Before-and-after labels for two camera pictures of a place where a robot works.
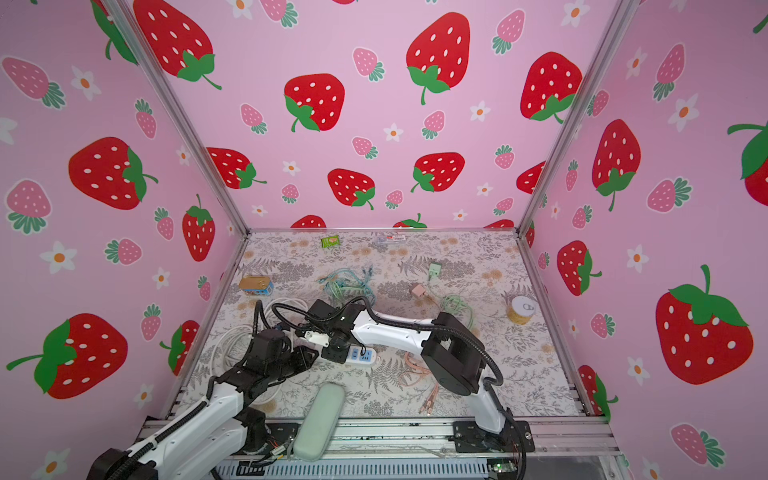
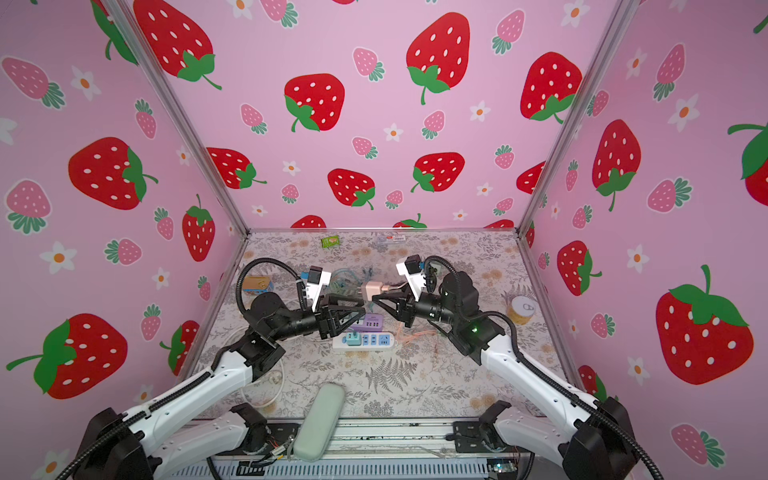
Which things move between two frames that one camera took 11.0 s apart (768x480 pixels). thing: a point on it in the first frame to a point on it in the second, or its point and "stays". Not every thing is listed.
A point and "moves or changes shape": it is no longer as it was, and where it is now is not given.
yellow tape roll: [521, 310] stays
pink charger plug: [419, 291] moves or changes shape
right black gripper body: [334, 351] to [431, 307]
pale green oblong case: [319, 422] stays
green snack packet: [330, 241] stays
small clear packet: [392, 239] stays
